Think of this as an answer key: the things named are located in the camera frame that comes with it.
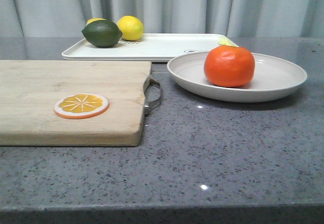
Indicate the orange mandarin fruit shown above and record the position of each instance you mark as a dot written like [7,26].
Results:
[229,66]

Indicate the beige round plate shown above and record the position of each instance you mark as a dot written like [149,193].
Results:
[274,78]

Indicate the white bear-print tray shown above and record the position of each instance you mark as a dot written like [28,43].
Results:
[154,47]

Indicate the yellow lemon right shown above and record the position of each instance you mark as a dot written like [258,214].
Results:
[131,27]

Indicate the yellow lemon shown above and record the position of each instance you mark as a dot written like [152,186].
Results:
[131,27]
[94,19]

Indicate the orange slice toy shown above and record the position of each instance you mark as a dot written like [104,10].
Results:
[81,106]

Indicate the yellow plastic fork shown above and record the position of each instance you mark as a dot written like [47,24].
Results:
[221,40]

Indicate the yellow plastic spoon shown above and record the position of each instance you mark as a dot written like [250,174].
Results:
[229,43]

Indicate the green lime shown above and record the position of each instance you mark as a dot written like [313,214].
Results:
[102,33]

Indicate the yellow lemon left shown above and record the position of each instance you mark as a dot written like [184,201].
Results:
[94,19]

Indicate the wooden cutting board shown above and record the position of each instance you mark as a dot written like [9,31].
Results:
[31,88]

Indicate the grey curtain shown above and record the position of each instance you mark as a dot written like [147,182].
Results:
[234,18]

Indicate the metal cutting board handle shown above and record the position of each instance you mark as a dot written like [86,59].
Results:
[152,95]

